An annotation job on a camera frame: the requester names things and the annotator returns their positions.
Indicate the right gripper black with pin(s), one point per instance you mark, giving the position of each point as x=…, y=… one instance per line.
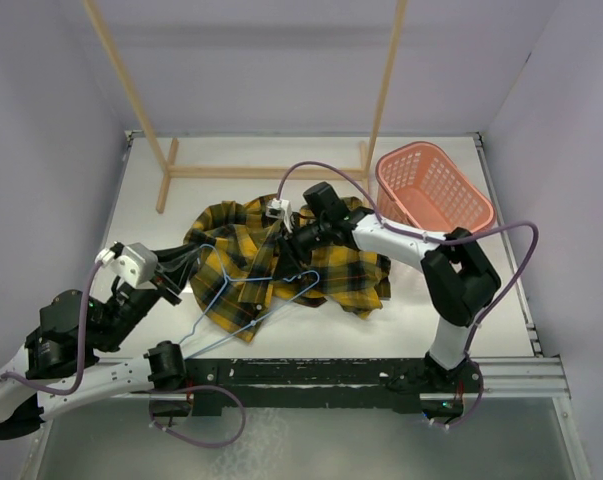
x=288, y=264

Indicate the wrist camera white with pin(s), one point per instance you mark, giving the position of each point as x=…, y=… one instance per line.
x=133, y=263
x=280, y=209

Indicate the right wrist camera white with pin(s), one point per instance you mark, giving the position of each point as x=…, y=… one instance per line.
x=280, y=209

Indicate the blue wire hanger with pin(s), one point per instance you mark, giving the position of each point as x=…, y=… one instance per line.
x=239, y=303

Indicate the yellow black plaid shirt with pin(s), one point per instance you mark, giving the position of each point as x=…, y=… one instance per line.
x=240, y=272

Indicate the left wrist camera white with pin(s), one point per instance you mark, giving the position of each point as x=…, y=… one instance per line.
x=133, y=263

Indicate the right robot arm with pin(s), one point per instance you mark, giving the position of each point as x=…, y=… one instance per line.
x=460, y=279

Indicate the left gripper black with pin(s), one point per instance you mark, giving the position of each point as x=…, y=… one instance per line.
x=176, y=266

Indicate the pink plastic basket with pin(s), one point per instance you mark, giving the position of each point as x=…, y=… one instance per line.
x=420, y=186

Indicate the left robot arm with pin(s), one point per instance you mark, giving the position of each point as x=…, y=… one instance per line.
x=56, y=369

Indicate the wooden clothes rack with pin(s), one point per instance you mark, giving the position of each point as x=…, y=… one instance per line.
x=166, y=160

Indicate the aluminium rail frame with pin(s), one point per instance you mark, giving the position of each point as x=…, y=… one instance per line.
x=299, y=351

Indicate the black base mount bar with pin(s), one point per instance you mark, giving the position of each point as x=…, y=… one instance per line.
x=401, y=385

